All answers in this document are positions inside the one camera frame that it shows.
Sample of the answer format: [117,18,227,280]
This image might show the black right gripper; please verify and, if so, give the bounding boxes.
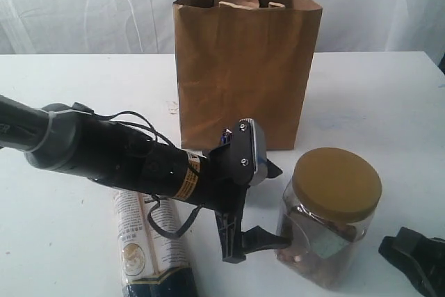
[378,227,444,297]

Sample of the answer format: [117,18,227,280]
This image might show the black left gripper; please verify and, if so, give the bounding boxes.
[175,147,292,264]

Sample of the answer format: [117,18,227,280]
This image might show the clear jar yellow lid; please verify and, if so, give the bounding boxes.
[275,147,382,289]

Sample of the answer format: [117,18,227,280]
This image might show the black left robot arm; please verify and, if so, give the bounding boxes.
[1,97,291,264]

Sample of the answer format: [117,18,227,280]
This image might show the brown paper bag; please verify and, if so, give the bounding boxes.
[173,0,323,150]

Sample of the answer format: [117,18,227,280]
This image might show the noodle pack black ends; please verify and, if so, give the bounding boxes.
[113,191,199,296]

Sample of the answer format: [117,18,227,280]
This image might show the white backdrop curtain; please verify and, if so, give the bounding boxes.
[1,0,444,62]

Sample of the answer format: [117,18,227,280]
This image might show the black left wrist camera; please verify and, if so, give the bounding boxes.
[207,118,269,186]

